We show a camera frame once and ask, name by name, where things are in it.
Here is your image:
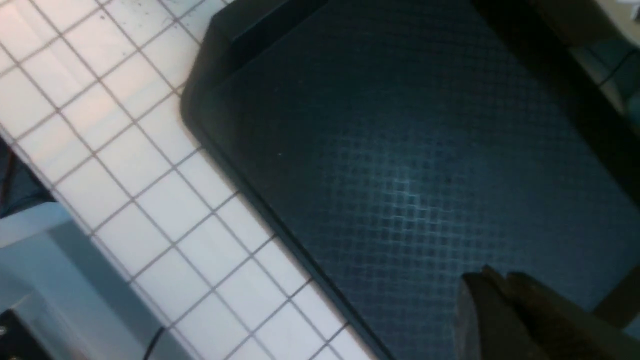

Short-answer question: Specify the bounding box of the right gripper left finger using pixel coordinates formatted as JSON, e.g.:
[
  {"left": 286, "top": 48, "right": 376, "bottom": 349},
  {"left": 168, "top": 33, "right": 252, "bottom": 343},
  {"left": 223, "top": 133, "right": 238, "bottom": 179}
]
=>
[{"left": 454, "top": 272, "right": 549, "bottom": 360}]

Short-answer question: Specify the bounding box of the black plastic serving tray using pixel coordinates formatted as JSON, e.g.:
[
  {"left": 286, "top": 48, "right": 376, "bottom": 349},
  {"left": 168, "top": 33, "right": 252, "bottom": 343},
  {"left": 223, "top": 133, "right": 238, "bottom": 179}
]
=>
[{"left": 180, "top": 0, "right": 640, "bottom": 360}]

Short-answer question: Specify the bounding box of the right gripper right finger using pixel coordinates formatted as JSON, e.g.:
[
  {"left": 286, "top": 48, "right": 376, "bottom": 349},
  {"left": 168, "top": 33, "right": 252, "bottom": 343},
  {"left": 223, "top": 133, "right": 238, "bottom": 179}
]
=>
[{"left": 482, "top": 266, "right": 639, "bottom": 360}]

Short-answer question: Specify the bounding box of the blue plastic chopstick bin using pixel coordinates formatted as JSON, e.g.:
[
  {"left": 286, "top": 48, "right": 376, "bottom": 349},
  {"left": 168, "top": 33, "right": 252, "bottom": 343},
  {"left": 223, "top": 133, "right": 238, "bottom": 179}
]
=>
[{"left": 569, "top": 35, "right": 640, "bottom": 135}]

